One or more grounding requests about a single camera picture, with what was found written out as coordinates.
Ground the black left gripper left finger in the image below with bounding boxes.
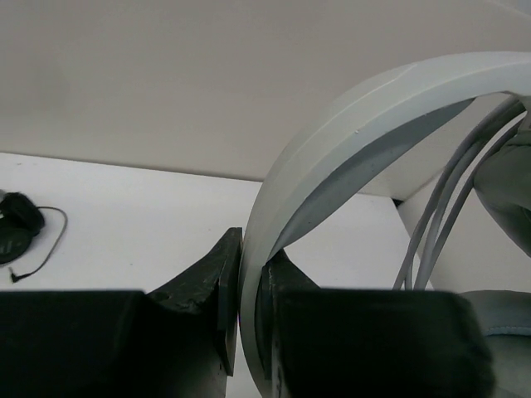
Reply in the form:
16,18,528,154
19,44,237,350
1,227,242,397

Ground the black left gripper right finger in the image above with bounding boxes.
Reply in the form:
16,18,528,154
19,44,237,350
259,252,495,397

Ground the white over-ear headphones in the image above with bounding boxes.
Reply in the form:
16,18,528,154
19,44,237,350
239,51,530,397

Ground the grey headphone cable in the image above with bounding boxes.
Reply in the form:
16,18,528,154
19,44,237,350
392,97,531,290

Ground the black on-ear headphones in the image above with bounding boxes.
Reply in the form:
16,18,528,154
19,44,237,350
1,190,69,284

